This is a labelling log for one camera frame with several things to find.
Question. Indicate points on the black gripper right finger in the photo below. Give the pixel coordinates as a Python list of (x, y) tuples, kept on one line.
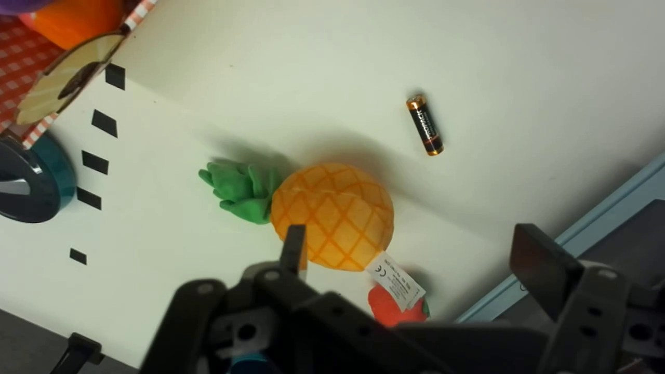
[(595, 318)]

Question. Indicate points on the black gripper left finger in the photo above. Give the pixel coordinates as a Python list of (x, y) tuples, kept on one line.
[(208, 325)]

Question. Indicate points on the tan round slice toy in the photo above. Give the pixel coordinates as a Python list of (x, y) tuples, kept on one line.
[(42, 97)]

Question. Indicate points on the small red plush toy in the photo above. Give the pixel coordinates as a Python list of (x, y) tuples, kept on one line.
[(386, 316)]

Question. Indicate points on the purple plush ball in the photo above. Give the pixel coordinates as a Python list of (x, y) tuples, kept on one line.
[(17, 4)]

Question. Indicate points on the orange pineapple plush toy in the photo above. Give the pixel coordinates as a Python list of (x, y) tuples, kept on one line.
[(333, 215)]

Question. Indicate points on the checkered cloth with toys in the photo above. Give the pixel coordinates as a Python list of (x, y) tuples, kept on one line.
[(20, 62)]

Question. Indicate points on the black copper battery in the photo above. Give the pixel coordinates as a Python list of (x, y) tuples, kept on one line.
[(425, 125)]

